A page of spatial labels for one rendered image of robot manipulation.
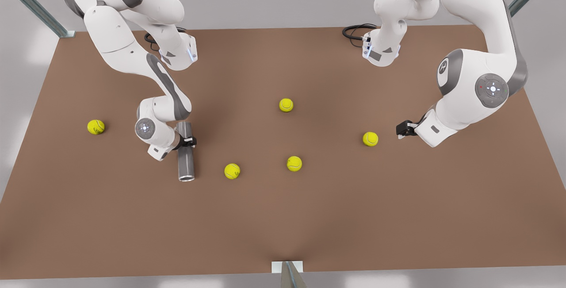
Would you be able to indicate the grey tennis ball tube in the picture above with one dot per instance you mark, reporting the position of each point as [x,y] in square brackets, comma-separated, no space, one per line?
[185,159]

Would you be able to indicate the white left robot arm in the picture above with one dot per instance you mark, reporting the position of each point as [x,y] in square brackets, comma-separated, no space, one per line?
[473,80]

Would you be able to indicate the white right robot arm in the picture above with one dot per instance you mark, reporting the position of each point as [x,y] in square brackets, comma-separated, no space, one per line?
[132,36]

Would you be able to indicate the yellow tennis ball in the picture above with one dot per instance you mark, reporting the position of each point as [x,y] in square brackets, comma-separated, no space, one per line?
[286,105]
[96,127]
[232,171]
[370,139]
[294,163]

